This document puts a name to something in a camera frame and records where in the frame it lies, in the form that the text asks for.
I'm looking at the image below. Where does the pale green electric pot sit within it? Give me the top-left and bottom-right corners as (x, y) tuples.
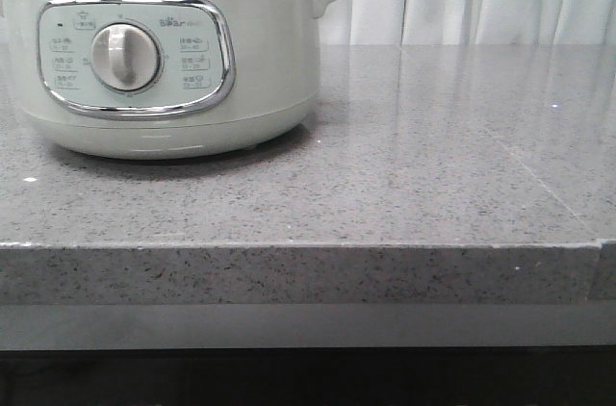
(2, 0), (336, 160)

